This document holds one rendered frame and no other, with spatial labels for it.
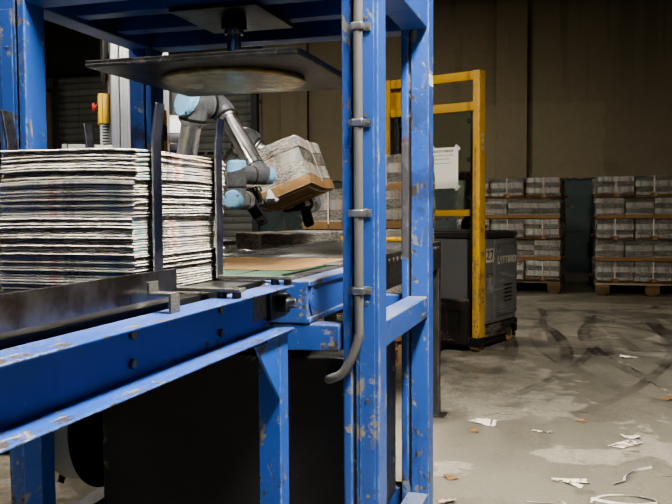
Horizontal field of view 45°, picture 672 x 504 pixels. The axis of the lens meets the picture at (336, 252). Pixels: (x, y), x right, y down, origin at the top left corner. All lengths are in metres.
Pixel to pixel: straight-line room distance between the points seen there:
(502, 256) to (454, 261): 0.35
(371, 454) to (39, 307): 0.96
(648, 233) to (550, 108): 2.53
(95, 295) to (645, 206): 8.37
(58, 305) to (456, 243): 4.71
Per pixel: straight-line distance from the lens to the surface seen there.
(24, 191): 1.58
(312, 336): 1.77
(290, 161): 3.43
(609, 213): 9.20
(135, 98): 2.66
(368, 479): 1.82
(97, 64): 2.09
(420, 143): 2.32
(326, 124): 11.47
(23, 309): 1.01
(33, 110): 2.14
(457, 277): 5.64
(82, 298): 1.11
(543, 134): 10.94
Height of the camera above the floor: 0.95
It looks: 3 degrees down
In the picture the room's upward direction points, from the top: straight up
